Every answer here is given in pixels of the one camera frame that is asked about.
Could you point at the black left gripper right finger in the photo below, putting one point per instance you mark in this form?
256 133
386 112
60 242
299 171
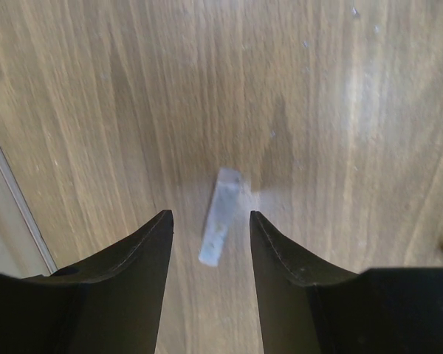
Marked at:
308 305

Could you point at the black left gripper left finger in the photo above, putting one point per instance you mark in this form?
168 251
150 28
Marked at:
110 302

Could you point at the grey white eraser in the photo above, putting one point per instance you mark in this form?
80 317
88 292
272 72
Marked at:
220 215

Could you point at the wooden rack base tray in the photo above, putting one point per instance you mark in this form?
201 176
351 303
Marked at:
23 252

